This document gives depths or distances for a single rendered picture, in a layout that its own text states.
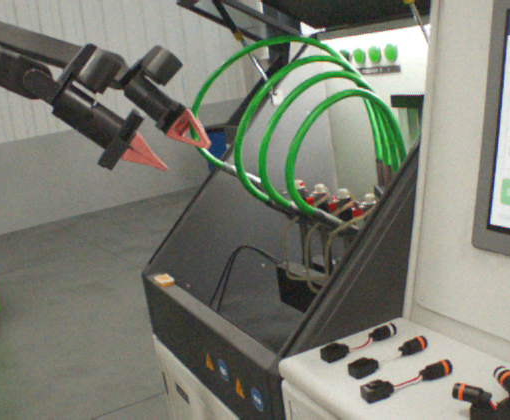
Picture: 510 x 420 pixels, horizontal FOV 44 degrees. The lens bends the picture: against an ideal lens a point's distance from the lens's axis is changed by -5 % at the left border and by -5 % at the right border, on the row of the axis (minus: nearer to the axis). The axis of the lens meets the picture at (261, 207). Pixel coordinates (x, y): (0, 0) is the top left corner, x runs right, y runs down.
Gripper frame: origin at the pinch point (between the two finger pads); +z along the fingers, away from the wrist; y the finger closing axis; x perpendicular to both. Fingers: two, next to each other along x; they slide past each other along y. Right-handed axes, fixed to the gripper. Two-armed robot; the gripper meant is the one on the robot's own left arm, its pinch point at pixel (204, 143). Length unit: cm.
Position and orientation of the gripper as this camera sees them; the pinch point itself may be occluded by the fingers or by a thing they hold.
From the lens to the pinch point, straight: 132.7
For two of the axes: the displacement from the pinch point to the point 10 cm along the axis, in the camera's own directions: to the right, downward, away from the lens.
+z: 7.7, 6.3, -0.8
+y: 1.1, -0.2, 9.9
